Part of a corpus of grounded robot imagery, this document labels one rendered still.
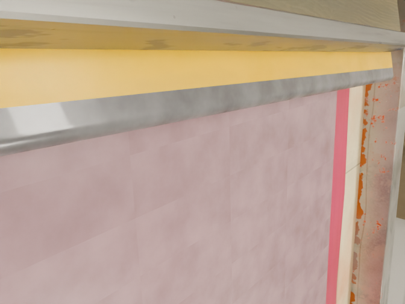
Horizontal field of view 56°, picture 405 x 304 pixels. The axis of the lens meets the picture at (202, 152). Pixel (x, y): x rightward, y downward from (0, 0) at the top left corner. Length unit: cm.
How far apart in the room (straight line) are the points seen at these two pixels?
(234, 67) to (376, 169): 32
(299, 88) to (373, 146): 26
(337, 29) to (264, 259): 17
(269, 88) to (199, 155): 5
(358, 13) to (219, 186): 15
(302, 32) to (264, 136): 11
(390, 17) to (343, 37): 16
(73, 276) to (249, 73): 11
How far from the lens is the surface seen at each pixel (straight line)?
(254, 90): 17
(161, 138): 18
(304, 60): 22
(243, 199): 25
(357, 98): 43
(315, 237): 38
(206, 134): 21
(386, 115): 45
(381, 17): 34
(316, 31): 18
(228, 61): 16
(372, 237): 50
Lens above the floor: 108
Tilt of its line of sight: 38 degrees down
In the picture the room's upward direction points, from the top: 100 degrees clockwise
